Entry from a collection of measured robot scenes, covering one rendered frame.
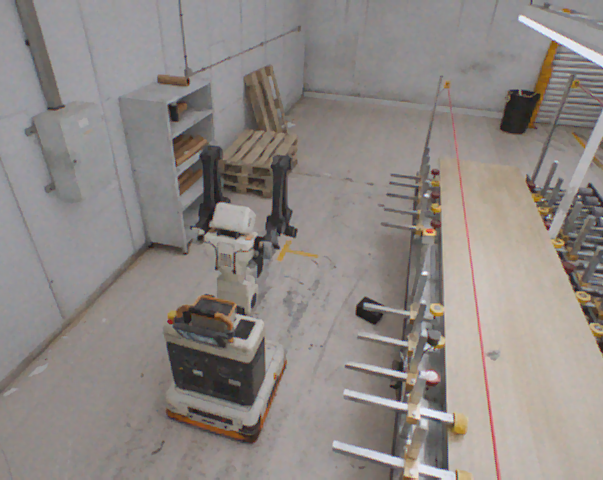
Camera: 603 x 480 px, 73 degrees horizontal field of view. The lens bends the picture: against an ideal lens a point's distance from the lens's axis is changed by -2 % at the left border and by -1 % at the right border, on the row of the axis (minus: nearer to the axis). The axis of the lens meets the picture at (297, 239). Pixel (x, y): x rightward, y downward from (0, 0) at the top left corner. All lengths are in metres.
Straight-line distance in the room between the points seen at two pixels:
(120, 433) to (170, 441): 0.33
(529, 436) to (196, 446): 1.87
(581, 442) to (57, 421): 2.94
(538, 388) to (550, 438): 0.26
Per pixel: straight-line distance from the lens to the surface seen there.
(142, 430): 3.07
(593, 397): 2.45
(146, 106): 3.82
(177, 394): 2.82
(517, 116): 8.87
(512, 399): 2.24
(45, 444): 3.24
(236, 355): 2.34
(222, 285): 2.59
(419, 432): 1.68
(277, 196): 2.32
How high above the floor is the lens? 2.52
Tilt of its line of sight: 34 degrees down
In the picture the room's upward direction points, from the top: 2 degrees clockwise
